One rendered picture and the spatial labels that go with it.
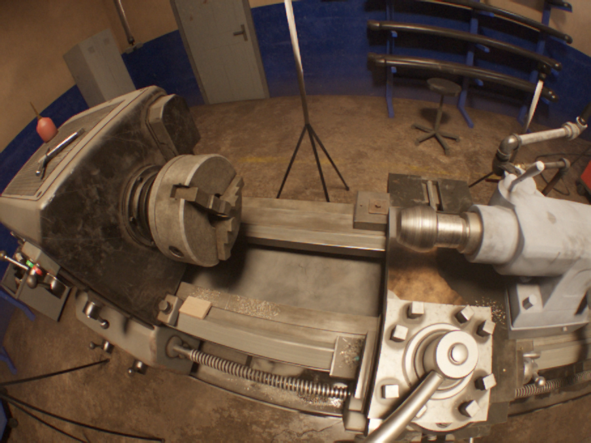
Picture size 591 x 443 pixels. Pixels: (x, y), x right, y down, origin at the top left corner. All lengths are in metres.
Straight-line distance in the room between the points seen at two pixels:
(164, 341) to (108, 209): 0.47
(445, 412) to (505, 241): 0.31
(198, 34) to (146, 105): 3.27
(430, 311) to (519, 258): 0.22
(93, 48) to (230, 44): 1.93
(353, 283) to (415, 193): 0.36
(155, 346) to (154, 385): 1.02
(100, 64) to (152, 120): 3.42
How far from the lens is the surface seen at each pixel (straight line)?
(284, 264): 0.87
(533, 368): 0.58
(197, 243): 0.52
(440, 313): 0.38
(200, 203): 0.49
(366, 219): 0.77
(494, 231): 0.50
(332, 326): 0.66
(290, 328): 0.67
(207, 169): 0.53
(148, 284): 0.73
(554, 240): 0.55
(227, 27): 3.69
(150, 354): 0.88
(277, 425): 1.52
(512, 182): 0.55
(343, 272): 0.84
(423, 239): 0.46
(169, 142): 0.68
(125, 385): 2.03
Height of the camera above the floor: 1.47
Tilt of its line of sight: 51 degrees down
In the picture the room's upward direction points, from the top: 13 degrees counter-clockwise
